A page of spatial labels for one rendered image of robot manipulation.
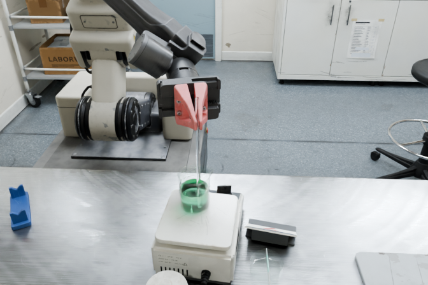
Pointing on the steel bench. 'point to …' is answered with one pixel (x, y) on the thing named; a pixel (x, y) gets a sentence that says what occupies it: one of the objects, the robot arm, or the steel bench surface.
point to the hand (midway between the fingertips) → (197, 123)
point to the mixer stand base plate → (392, 268)
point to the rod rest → (20, 208)
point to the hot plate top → (199, 224)
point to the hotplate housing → (199, 258)
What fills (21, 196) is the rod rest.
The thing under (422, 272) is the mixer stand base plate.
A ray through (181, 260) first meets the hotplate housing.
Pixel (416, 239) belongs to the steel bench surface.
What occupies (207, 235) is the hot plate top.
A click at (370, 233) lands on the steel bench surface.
